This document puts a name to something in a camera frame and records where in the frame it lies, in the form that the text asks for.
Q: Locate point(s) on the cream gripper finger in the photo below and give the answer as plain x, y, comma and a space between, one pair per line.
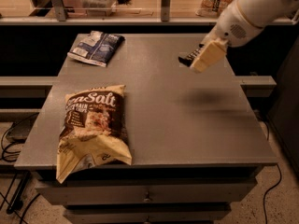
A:
209, 54

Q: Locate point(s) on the yellow brown sea salt chip bag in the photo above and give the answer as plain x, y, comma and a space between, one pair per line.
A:
93, 132

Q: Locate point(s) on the metal shelf rail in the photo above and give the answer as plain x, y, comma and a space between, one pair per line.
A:
165, 12

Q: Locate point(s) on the dark power adapter box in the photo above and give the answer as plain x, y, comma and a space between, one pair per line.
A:
19, 131

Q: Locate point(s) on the grey cabinet with drawers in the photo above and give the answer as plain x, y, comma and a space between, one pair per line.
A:
196, 144

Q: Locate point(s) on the black rxbar chocolate bar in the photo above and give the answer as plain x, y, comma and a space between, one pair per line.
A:
188, 59

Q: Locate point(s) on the clear plastic container on shelf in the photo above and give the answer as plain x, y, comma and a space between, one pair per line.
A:
98, 8

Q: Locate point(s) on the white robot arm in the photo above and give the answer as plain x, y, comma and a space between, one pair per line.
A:
239, 23

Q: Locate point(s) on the blue chip bag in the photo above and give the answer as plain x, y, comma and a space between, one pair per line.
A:
97, 48

